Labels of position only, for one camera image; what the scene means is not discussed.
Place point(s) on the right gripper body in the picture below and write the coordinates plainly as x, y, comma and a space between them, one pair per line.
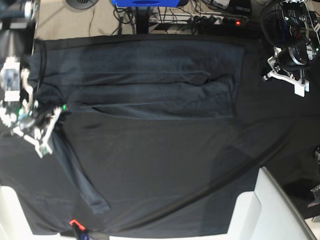
34, 123

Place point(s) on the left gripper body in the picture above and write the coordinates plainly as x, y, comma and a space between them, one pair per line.
290, 59

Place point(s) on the dark grey T-shirt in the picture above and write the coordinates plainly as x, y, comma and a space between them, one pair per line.
158, 82

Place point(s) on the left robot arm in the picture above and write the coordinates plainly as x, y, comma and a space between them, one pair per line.
292, 28

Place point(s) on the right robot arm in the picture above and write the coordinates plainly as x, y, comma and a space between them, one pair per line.
23, 64

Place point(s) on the black table cloth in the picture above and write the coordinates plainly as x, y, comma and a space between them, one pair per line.
168, 179

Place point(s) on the round grey floor base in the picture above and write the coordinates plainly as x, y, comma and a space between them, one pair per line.
81, 4

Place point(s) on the white panel left corner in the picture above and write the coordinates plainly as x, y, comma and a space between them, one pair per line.
13, 222

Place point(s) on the white power strip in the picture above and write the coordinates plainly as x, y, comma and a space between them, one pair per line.
188, 18

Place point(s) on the blue plastic box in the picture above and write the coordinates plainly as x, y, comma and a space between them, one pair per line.
145, 3

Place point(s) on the red blue clamp bottom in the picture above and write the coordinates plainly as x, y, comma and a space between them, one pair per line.
79, 231

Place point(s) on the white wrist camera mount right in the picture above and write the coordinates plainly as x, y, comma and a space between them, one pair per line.
43, 145

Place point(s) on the black table leg post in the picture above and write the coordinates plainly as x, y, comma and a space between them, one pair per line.
142, 17

